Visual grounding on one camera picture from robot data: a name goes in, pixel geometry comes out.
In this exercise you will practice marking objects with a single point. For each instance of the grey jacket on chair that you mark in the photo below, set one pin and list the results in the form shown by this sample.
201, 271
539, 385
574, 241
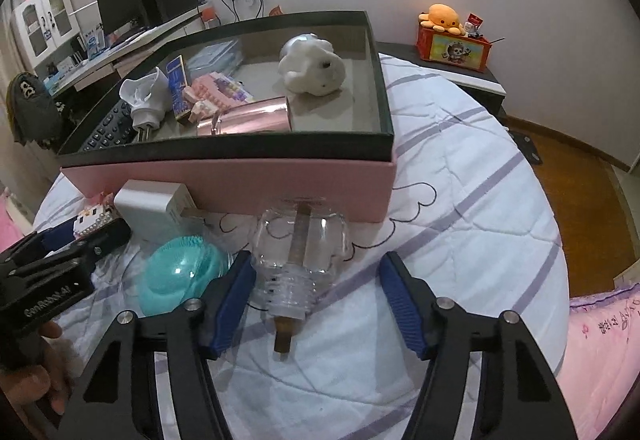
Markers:
32, 113

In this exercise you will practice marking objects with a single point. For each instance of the person left hand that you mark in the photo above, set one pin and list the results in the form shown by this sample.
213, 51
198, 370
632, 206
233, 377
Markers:
47, 380

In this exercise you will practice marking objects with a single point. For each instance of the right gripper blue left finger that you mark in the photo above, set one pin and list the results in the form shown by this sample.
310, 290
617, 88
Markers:
116, 396

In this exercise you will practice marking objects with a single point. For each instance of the black white TV stand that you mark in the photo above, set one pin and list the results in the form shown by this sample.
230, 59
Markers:
483, 87

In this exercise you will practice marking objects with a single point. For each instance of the black computer monitor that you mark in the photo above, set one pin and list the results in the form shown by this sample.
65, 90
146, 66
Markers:
115, 14

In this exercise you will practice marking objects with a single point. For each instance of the pink toy teeth clip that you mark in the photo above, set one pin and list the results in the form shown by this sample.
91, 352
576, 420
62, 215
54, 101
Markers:
213, 93

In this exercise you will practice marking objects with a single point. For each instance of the clear glass bottle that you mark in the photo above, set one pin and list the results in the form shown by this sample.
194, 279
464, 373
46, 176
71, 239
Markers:
297, 249

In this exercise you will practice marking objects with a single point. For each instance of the teal round container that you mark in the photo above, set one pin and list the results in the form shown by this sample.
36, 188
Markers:
179, 270

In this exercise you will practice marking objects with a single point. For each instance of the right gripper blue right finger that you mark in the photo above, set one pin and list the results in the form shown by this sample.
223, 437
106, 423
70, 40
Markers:
518, 398

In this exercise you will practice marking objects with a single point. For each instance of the black bathroom scale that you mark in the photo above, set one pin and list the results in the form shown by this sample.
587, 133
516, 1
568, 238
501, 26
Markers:
527, 147

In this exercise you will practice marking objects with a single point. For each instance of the orange octopus plush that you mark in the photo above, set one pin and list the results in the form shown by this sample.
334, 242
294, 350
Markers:
442, 18

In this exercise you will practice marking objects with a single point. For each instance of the rose gold metal cup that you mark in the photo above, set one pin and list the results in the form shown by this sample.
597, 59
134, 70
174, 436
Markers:
255, 117

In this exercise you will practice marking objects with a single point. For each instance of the white striped quilt tablecloth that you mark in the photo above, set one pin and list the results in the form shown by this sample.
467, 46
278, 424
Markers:
467, 215

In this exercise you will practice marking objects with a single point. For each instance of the white plush toy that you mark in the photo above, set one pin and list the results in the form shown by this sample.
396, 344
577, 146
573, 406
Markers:
309, 65

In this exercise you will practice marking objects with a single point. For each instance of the blue gum pack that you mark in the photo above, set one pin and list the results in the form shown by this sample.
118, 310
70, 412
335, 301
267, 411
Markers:
176, 74

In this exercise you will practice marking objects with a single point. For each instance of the pink black storage box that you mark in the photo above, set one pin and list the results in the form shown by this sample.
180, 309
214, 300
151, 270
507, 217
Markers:
336, 149

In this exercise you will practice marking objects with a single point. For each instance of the black remote control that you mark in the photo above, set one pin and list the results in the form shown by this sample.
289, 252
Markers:
113, 130

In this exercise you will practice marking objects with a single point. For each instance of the orange lid water bottle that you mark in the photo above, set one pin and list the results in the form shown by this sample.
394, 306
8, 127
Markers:
209, 17

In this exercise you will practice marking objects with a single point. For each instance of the white computer desk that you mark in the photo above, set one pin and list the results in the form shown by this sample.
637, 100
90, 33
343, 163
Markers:
122, 58

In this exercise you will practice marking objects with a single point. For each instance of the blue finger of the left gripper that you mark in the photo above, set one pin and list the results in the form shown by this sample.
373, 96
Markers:
57, 237

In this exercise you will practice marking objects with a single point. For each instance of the pink bed blanket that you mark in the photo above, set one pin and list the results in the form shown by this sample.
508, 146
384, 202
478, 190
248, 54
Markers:
601, 359

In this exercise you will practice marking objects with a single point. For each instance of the white power adapter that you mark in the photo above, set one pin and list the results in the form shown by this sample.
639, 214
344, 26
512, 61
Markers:
153, 209

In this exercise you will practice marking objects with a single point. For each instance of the white plug night light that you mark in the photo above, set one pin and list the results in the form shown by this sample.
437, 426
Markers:
149, 99

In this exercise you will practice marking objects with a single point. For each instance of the red toy box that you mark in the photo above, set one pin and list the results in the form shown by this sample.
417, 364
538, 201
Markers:
455, 50

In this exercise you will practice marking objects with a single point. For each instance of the white wall cabinet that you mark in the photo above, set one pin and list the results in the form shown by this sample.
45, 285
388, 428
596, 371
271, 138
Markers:
43, 27

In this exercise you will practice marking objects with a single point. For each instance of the clear plastic floss box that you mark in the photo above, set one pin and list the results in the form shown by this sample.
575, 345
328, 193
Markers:
224, 57

